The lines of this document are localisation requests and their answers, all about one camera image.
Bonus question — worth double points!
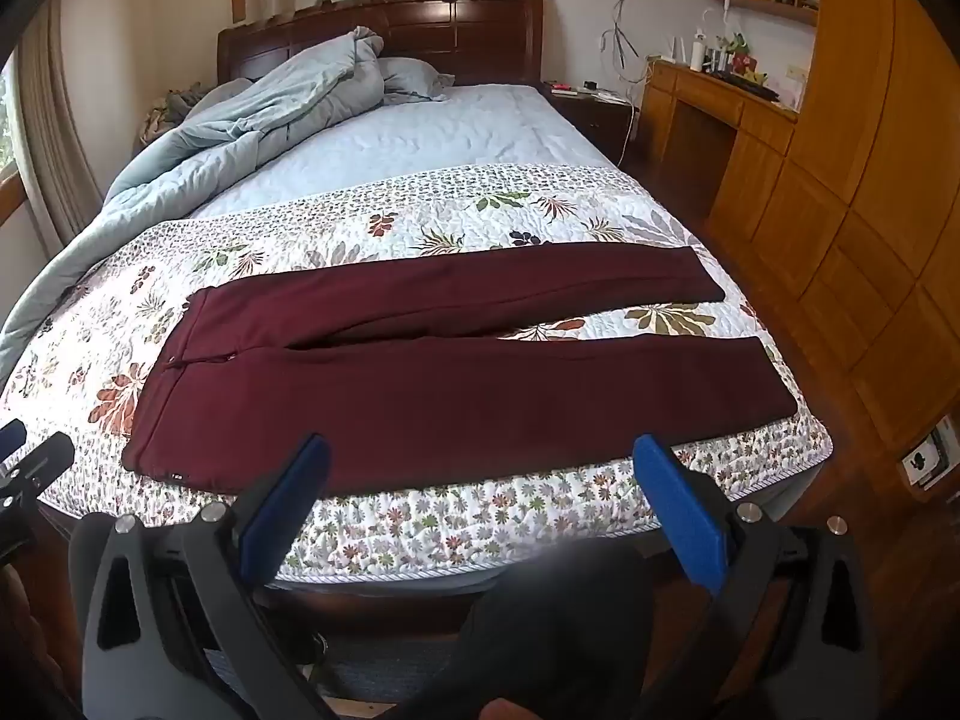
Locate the person's dark trouser leg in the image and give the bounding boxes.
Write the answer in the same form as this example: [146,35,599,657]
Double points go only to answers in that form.
[394,546,725,720]

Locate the beige curtain beside window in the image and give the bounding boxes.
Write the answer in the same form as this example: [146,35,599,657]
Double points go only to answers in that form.
[13,0,107,245]

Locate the floral quilted bedspread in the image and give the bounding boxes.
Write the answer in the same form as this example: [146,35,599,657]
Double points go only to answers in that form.
[0,163,836,587]

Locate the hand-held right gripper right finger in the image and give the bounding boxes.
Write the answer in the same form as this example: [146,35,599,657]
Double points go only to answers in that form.
[632,433,882,720]

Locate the maroon pants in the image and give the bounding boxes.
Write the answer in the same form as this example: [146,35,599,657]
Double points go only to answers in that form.
[122,244,798,500]

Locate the light wooden wardrobe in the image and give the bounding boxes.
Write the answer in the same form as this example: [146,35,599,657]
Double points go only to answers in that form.
[709,0,960,492]

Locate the black keyboard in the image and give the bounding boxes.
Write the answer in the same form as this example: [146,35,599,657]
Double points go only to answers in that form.
[707,70,782,100]

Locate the grey-blue pillow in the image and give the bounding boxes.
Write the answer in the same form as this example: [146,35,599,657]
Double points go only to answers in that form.
[377,56,456,104]

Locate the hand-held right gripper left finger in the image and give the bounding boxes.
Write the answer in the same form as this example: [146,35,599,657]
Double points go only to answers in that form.
[69,433,353,720]

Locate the dark wooden bed frame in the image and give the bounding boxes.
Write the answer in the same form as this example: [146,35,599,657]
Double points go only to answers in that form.
[255,577,518,637]

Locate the small box on floor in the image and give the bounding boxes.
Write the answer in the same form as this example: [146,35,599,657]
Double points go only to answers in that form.
[898,414,960,494]

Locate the grey-blue comforter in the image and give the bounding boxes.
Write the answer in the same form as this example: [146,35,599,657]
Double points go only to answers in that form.
[0,26,387,383]

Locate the dark wooden headboard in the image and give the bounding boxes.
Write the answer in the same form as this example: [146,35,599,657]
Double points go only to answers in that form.
[217,0,545,89]

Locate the wooden framed window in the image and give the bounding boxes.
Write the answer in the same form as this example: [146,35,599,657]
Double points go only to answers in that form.
[0,60,38,230]

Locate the light wooden desk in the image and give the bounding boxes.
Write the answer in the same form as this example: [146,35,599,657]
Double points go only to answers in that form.
[640,58,800,220]

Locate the light blue quilted sheet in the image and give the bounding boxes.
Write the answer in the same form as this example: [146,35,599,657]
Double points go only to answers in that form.
[176,82,612,222]

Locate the dark wooden nightstand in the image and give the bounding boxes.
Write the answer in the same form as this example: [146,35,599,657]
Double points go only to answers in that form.
[538,79,640,167]

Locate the pile of clothes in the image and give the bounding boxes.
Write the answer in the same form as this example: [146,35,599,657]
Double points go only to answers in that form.
[137,85,220,155]

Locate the hanging white cables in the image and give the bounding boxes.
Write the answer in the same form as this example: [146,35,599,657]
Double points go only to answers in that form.
[598,0,655,87]

